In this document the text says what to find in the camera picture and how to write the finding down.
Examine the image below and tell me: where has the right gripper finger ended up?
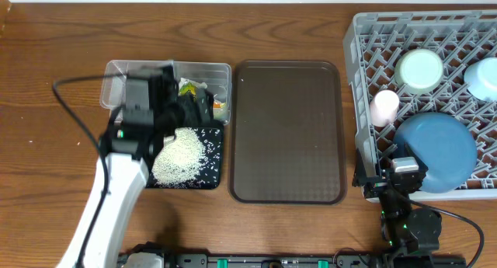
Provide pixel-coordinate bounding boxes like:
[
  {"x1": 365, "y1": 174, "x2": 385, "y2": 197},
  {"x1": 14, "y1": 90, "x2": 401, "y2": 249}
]
[
  {"x1": 352, "y1": 149, "x2": 367, "y2": 187},
  {"x1": 404, "y1": 142, "x2": 428, "y2": 173}
]

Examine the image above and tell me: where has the green snack wrapper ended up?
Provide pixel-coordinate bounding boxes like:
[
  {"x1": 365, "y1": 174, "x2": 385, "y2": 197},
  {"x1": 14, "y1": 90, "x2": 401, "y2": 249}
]
[{"x1": 178, "y1": 82, "x2": 226, "y2": 109}]

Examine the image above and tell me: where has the dark blue plate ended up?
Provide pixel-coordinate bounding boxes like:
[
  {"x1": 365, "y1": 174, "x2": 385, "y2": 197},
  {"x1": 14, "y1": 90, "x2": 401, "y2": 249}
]
[{"x1": 393, "y1": 112, "x2": 478, "y2": 193}]

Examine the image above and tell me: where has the pink and white cup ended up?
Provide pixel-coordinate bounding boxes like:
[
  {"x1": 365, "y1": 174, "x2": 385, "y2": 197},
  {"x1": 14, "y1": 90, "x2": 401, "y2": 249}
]
[{"x1": 370, "y1": 89, "x2": 400, "y2": 127}]

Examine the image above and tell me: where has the mint green bowl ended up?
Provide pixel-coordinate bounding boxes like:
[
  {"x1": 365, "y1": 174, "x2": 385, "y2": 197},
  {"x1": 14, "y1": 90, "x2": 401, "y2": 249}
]
[{"x1": 394, "y1": 49, "x2": 443, "y2": 95}]

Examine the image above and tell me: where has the light blue bowl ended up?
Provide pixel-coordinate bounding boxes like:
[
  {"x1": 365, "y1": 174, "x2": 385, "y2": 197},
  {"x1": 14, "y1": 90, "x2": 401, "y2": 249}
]
[{"x1": 464, "y1": 57, "x2": 497, "y2": 102}]

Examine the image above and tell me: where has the white tissue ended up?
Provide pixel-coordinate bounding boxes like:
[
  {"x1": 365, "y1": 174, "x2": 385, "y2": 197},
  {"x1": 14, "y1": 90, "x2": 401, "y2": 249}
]
[{"x1": 179, "y1": 78, "x2": 229, "y2": 123}]

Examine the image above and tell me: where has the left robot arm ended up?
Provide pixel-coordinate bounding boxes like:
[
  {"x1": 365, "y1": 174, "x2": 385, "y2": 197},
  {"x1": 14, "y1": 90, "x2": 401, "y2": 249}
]
[{"x1": 58, "y1": 66, "x2": 215, "y2": 267}]

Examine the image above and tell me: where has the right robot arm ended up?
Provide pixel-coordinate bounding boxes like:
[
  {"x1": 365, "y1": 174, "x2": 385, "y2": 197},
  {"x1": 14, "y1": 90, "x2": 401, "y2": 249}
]
[{"x1": 353, "y1": 144, "x2": 442, "y2": 267}]

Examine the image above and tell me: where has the grey dishwasher rack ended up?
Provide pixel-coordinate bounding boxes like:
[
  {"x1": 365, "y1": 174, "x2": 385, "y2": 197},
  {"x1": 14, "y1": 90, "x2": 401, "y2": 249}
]
[{"x1": 343, "y1": 10, "x2": 496, "y2": 201}]

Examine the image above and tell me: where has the clear plastic bin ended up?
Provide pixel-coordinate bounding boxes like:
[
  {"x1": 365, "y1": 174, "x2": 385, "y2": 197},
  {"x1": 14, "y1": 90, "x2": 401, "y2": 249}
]
[{"x1": 99, "y1": 60, "x2": 232, "y2": 125}]

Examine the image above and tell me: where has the black rectangular tray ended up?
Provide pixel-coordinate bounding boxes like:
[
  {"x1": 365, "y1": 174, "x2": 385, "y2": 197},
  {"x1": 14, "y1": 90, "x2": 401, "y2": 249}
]
[{"x1": 147, "y1": 127, "x2": 224, "y2": 190}]

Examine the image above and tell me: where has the pile of rice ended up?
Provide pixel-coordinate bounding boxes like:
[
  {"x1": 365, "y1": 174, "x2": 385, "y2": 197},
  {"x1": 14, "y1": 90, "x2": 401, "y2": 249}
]
[{"x1": 151, "y1": 128, "x2": 207, "y2": 186}]

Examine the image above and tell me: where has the brown serving tray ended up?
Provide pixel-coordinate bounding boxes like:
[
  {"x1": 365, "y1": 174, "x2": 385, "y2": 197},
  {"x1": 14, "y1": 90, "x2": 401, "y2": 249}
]
[{"x1": 228, "y1": 61, "x2": 347, "y2": 205}]

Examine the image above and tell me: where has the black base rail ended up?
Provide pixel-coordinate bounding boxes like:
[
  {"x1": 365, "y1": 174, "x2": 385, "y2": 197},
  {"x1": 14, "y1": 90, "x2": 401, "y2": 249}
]
[{"x1": 116, "y1": 242, "x2": 467, "y2": 268}]

